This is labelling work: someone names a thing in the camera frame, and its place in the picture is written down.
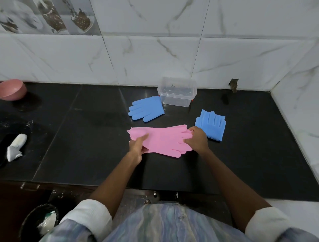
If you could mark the person's left hand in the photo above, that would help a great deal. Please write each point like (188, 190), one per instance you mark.
(135, 149)

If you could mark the person's right hand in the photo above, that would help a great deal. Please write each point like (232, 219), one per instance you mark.
(199, 142)

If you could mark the blue rubber glove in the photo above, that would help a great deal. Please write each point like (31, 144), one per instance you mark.
(147, 108)
(210, 124)

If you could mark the transparent plastic box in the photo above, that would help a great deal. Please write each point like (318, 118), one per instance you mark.
(175, 101)

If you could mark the person's left forearm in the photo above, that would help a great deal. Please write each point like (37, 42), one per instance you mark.
(116, 184)

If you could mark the person's right forearm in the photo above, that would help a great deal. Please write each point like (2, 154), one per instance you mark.
(234, 192)

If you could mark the person's foot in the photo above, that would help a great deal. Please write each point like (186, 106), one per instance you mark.
(147, 201)

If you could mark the blue streaked shirt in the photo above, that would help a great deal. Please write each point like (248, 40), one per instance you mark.
(169, 224)

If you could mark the white crumpled paper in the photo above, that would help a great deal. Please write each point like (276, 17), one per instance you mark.
(47, 223)

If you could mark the white squeezed tube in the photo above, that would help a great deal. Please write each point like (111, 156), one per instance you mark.
(16, 147)

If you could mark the black trash bin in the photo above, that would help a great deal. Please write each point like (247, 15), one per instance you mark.
(27, 222)

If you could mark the black phone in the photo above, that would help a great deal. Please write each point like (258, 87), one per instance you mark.
(3, 149)

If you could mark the pink bowl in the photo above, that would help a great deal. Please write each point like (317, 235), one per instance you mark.
(11, 89)

